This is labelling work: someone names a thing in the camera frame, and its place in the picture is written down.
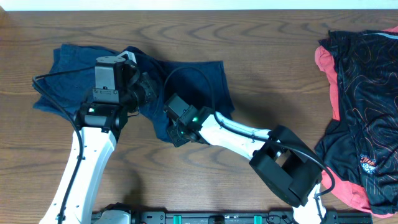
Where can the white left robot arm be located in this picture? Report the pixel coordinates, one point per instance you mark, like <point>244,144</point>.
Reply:
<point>97,127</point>

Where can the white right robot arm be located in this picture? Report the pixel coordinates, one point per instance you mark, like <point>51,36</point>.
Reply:
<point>281,160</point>

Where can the folded navy blue shorts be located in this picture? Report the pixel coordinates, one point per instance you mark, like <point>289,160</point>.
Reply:
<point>74,87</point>

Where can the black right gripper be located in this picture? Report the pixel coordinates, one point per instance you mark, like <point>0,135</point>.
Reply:
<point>176,140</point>

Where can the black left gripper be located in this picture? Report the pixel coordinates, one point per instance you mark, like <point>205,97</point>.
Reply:
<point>149,92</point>

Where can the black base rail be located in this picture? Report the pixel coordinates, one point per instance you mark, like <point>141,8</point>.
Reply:
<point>121,213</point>

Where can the navy blue shorts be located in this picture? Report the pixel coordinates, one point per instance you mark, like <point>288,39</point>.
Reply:
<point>74,87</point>
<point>197,83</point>

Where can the black patterned sports shirt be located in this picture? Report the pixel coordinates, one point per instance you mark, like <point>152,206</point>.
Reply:
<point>367,109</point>

